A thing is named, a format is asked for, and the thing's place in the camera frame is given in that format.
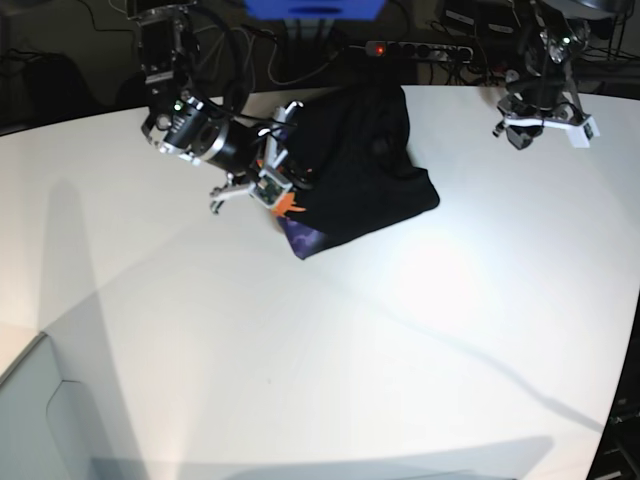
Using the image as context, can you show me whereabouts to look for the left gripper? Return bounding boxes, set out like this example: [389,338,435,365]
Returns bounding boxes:
[492,70,593,150]

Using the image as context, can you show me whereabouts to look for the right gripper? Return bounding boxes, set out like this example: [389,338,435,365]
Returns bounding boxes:
[207,100,305,214]

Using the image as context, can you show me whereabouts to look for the black T-shirt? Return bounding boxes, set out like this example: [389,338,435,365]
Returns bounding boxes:
[272,84,440,260]

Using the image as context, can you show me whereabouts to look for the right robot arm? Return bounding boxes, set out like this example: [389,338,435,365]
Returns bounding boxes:
[125,1,312,213]

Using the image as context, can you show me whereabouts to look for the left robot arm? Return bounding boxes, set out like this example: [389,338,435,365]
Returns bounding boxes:
[493,1,600,150]

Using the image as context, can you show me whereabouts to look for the black power strip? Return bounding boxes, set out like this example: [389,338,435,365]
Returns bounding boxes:
[364,40,474,64]

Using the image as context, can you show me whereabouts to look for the blue box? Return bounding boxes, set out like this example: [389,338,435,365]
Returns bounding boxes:
[244,0,386,21]

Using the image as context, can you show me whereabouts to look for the grey panel at table corner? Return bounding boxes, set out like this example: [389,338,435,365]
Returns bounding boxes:
[1,334,177,479]

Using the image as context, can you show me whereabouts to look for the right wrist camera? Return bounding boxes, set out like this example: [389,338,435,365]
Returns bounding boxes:
[249,169,293,209]

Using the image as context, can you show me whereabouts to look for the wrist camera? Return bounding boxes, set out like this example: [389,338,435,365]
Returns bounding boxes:
[249,169,293,209]
[567,116,600,149]

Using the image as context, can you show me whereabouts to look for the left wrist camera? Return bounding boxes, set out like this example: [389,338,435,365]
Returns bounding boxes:
[567,116,600,149]

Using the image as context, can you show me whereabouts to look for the grey looped cable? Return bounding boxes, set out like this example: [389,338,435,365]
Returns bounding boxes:
[192,24,336,94]

